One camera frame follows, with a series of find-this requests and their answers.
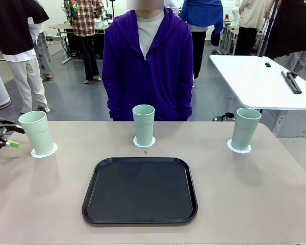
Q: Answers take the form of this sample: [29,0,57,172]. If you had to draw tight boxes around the bystander beige jacket black trousers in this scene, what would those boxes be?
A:
[234,0,273,56]

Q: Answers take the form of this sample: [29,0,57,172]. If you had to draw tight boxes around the person's right forearm purple sleeve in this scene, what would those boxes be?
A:
[103,76,125,120]

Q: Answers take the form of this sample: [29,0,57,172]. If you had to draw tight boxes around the wooden desk with metal legs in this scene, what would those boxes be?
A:
[48,23,110,64]

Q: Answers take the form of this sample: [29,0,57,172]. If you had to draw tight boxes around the pale green plastic cup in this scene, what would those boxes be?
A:
[231,107,262,151]
[132,104,156,146]
[18,110,55,156]

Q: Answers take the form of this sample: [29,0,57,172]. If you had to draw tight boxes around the person in purple hoodie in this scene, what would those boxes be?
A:
[101,0,194,121]

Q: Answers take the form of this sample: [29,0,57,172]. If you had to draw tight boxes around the black plastic serving tray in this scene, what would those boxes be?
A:
[81,156,198,225]

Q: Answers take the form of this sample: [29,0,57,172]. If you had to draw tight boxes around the bystander black top white trousers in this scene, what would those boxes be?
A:
[0,0,52,114]

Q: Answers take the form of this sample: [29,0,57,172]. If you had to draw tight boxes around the bystander in grey trousers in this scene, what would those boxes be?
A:
[28,15,54,81]

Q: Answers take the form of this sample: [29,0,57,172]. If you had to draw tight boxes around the bystander in blue jacket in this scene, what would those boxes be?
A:
[180,0,224,87]

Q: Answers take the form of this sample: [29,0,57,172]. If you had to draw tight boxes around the black folded tripod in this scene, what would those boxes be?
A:
[281,70,303,94]

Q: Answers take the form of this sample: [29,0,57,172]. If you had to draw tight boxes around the black stand pole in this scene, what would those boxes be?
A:
[257,0,281,57]

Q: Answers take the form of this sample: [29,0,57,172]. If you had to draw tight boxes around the white scalloped paper coaster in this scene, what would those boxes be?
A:
[31,142,59,159]
[133,135,156,148]
[226,138,253,155]

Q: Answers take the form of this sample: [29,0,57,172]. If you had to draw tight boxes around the bystander in plaid shirt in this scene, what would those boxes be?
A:
[63,0,105,84]

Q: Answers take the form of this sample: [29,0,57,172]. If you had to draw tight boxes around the white folding table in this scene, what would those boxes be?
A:
[209,54,306,135]

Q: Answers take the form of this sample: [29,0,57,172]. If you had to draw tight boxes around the bystander in dark coat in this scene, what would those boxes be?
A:
[265,0,306,75]

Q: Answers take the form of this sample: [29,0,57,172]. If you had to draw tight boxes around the person's left forearm purple sleeve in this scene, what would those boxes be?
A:
[173,76,194,120]

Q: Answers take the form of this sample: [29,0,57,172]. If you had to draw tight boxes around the grey background desks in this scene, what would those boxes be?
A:
[219,21,265,56]

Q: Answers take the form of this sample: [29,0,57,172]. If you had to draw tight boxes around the white mannequin figure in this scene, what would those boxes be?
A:
[231,6,240,26]

